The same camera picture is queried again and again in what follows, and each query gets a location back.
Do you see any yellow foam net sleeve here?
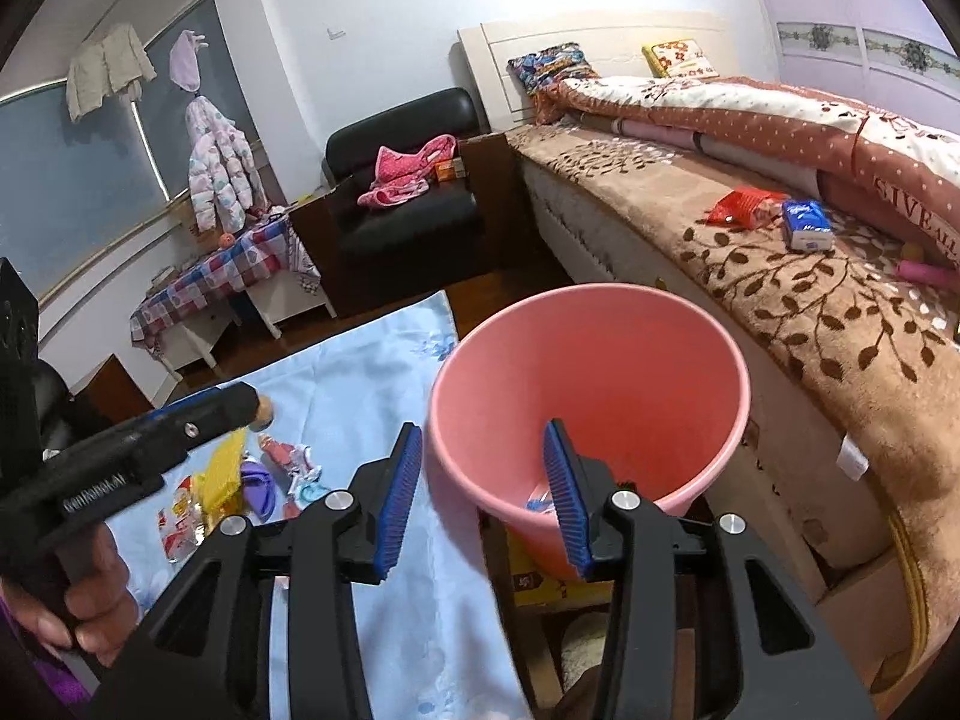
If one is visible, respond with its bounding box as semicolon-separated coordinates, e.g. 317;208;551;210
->
195;427;247;530

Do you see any maroon snack wrapper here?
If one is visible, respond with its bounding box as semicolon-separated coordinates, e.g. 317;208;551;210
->
259;434;322;481

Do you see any purple wrapper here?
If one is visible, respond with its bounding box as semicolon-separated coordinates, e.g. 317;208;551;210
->
239;460;277;522

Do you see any clear red snack wrapper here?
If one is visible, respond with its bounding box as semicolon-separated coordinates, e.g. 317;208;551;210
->
158;475;205;564

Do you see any blue foam net sleeve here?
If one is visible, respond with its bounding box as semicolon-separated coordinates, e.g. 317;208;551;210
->
526;493;555;514

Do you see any red teal wrapper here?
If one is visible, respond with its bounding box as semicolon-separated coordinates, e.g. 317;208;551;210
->
283;479;329;518

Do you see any person's left hand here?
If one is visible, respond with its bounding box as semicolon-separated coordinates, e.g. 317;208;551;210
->
2;523;140;667

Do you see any right walnut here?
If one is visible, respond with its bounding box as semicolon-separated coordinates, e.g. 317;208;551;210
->
249;395;275;433

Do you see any white side table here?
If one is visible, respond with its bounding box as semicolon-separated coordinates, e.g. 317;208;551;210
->
158;270;338;380

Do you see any plaid tablecloth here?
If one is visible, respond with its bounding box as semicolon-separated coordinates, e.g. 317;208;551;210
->
130;213;320;356

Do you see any bed with brown blanket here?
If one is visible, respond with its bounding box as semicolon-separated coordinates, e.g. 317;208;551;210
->
459;13;958;707

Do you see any pink puffer jacket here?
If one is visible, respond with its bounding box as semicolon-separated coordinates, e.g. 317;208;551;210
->
185;96;268;234

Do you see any light blue floral cloth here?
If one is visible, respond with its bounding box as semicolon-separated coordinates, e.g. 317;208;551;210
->
110;294;529;718

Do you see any cardboard box under bucket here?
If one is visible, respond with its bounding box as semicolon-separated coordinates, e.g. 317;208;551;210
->
506;532;613;613

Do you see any pink garment on armchair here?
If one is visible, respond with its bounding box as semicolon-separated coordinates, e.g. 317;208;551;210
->
356;133;457;210

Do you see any black leather armchair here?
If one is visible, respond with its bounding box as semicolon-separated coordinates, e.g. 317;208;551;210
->
291;86;530;317

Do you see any pink plastic bucket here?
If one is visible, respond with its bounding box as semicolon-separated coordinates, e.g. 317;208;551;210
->
427;283;750;580

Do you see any orange box on armchair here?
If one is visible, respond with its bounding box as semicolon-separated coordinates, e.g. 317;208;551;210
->
433;158;467;182

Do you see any pink hanging hat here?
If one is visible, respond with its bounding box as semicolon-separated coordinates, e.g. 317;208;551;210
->
167;29;208;94

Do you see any beige hanging garment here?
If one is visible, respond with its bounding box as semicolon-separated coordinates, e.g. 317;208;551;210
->
65;23;156;122

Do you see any blue tissue pack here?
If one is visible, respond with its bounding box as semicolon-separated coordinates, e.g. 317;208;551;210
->
781;200;835;254

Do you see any red snack bag on bed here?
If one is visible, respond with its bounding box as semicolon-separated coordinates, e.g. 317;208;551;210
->
706;187;788;231

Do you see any colourful patterned pillow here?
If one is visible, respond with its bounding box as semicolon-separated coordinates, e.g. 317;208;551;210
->
508;43;599;124

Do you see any polka dot floral quilt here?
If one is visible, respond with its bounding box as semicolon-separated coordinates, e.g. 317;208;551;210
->
547;76;958;263

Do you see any yellow floral pillow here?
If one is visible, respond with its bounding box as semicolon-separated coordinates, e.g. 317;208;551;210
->
643;39;718;78

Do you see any white wardrobe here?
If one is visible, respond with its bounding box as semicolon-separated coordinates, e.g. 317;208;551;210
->
763;0;958;132

